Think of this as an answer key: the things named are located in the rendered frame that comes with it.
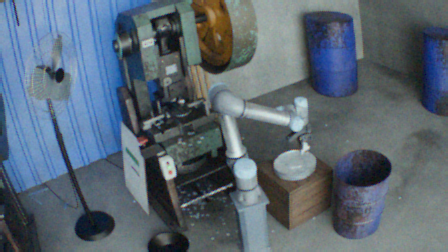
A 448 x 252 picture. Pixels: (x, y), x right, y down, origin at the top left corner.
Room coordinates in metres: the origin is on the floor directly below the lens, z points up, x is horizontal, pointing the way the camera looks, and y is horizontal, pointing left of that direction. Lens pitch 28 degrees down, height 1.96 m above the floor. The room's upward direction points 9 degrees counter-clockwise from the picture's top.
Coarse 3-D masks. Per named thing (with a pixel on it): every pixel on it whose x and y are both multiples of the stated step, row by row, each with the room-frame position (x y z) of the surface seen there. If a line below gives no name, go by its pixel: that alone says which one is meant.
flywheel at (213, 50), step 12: (192, 0) 3.00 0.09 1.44; (204, 0) 2.83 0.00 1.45; (216, 0) 2.67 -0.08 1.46; (204, 12) 2.77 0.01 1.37; (216, 12) 2.70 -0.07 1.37; (228, 12) 2.49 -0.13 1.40; (204, 24) 2.80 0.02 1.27; (216, 24) 2.72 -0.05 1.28; (228, 24) 2.58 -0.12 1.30; (204, 36) 2.90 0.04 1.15; (216, 36) 2.79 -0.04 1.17; (228, 36) 2.60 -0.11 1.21; (204, 48) 2.89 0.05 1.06; (216, 48) 2.77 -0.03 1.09; (228, 48) 2.55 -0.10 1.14; (216, 60) 2.71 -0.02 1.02; (228, 60) 2.57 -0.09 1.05
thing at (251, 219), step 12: (252, 204) 1.88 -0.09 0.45; (264, 204) 1.88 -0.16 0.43; (240, 216) 1.89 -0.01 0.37; (252, 216) 1.88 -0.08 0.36; (264, 216) 1.90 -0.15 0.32; (240, 228) 1.91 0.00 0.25; (252, 228) 1.88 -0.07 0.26; (264, 228) 1.89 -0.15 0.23; (240, 240) 1.97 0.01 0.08; (252, 240) 1.88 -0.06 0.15; (264, 240) 1.89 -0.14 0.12
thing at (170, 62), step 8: (168, 48) 2.64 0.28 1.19; (160, 56) 2.55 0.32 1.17; (168, 56) 2.55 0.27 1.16; (176, 56) 2.57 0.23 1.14; (168, 64) 2.55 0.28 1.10; (176, 64) 2.57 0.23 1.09; (168, 72) 2.54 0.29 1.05; (176, 72) 2.57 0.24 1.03; (168, 80) 2.53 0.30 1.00; (176, 80) 2.56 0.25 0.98; (160, 88) 2.57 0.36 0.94; (168, 88) 2.51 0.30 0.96; (176, 88) 2.53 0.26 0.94; (184, 88) 2.58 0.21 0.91; (168, 96) 2.53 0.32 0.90
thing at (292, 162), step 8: (288, 152) 2.46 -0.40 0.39; (296, 152) 2.44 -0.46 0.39; (280, 160) 2.38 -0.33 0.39; (288, 160) 2.36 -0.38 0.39; (296, 160) 2.34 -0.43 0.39; (304, 160) 2.33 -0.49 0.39; (312, 160) 2.31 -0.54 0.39; (280, 168) 2.29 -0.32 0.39; (288, 168) 2.27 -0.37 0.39; (296, 168) 2.25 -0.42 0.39; (304, 168) 2.24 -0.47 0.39
